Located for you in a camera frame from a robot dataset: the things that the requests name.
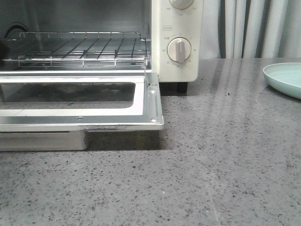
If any upper temperature knob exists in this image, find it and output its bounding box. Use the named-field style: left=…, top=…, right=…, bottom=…
left=170, top=0, right=193, bottom=10

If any mint green plate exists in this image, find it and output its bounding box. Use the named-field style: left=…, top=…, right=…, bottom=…
left=263, top=63, right=301, bottom=99

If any grey white curtain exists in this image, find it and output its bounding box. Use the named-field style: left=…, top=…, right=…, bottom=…
left=200, top=0, right=301, bottom=59

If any lower timer knob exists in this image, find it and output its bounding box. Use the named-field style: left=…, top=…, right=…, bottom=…
left=167, top=38, right=191, bottom=64

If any cream white toaster oven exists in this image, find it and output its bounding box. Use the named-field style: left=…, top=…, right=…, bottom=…
left=0, top=0, right=203, bottom=83

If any glass oven door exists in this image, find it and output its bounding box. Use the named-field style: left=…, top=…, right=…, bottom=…
left=0, top=71, right=164, bottom=151

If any black oven foot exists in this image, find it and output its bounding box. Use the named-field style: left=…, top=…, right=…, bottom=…
left=176, top=82, right=188, bottom=94

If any metal wire oven rack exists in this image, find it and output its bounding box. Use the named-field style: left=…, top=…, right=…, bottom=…
left=1, top=32, right=151, bottom=70

